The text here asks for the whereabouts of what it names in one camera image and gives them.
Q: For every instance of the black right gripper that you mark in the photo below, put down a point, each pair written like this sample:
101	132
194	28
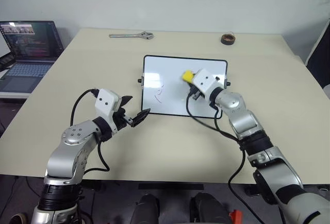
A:
196	94

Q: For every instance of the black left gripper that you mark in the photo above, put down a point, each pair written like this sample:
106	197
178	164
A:
121	119

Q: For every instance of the yellow whiteboard eraser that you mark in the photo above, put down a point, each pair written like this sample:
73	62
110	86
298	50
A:
188	76

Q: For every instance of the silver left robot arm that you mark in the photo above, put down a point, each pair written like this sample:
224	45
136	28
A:
74	154

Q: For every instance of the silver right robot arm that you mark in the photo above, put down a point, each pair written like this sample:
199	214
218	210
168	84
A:
265	162

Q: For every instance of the black framed whiteboard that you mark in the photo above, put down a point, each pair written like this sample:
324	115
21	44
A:
170	69

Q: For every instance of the brown tape roll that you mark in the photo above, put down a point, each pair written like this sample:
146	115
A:
227	40

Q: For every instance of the silver adjustable wrench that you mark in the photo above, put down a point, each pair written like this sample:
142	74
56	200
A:
129	35

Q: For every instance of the dark rounded shape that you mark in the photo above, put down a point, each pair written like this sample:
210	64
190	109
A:
145	209
208	209

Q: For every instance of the open grey laptop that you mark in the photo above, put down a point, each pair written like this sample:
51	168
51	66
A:
28	61

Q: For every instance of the dark panel with white edge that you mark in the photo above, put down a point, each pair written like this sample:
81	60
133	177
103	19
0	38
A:
319	54

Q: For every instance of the black device beside laptop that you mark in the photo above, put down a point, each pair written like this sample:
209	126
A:
5	62

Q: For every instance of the red plastic object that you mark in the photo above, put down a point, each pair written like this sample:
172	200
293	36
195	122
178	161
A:
236	216

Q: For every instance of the brown round object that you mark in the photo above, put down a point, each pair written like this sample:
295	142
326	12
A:
17	219

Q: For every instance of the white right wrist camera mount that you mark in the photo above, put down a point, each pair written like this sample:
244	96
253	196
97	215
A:
205	79

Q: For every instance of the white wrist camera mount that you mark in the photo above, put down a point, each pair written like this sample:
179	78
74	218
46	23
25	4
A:
205	79
105	103

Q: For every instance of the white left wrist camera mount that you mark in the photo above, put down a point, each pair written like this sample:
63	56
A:
105	103

